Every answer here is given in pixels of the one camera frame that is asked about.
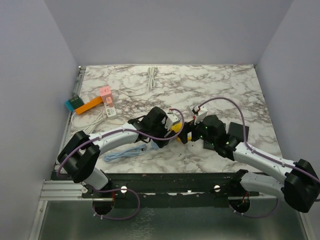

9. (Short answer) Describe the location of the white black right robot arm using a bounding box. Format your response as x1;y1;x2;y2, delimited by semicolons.
179;115;320;213

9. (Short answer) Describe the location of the black block under box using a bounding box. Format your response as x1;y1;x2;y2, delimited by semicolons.
203;141;216;151

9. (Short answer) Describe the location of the light blue power strip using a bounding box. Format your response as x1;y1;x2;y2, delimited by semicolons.
150;141;160;151

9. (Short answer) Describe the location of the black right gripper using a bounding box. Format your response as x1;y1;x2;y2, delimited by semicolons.
176;113;217;146

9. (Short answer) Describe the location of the white tiger cube socket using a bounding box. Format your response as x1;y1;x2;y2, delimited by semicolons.
164;113;180;130

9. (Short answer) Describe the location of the yellow cube socket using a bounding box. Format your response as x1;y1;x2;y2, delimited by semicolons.
171;122;183;133

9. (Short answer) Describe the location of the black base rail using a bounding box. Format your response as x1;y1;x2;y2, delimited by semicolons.
51;171;288;209

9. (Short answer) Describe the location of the light blue coiled cable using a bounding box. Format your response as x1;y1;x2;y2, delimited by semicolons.
103;144;154;163

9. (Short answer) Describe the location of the teal blue plug block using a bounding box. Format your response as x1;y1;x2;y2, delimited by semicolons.
64;94;84;112

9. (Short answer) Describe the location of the white green usb charger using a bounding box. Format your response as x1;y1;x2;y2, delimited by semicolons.
104;102;117;120

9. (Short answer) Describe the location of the black flat block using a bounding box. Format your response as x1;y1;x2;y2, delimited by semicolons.
227;122;250;143

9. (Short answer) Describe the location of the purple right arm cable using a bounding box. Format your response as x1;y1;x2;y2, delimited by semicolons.
197;96;320;218

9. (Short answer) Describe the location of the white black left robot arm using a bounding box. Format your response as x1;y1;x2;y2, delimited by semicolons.
57;106;180;198

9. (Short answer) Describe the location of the orange power strip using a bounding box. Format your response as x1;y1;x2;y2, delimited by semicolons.
75;96;103;115

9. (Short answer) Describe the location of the white cable bundle left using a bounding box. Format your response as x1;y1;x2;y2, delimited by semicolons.
70;109;107;134

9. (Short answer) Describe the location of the white coiled cable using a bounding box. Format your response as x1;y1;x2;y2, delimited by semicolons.
111;65;159;97

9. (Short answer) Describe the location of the yellow handled screwdriver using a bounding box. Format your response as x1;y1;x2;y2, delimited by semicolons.
176;135;192;144

